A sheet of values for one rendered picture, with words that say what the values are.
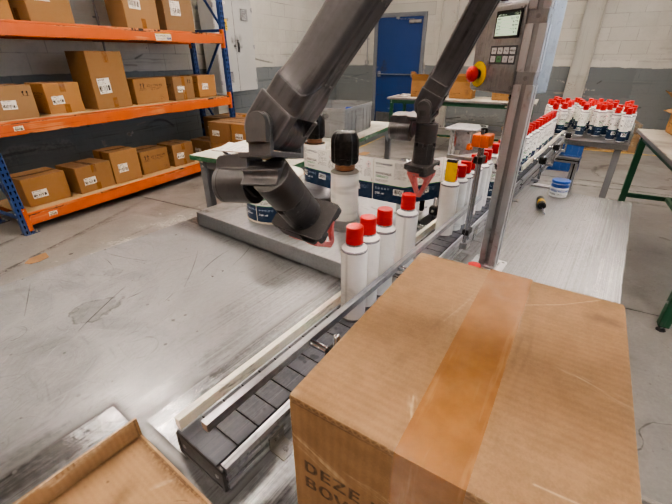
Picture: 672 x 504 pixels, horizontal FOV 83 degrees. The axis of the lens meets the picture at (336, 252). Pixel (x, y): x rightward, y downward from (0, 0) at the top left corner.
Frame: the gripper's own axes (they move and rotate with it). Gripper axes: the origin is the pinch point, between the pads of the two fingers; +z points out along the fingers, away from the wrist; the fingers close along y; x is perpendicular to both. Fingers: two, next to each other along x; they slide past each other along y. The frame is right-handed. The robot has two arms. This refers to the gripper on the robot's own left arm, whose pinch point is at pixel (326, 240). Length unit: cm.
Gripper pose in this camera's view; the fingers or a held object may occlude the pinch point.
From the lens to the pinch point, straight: 66.6
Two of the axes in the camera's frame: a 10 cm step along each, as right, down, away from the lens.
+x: -4.7, 8.5, -2.4
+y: -8.0, -3.0, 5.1
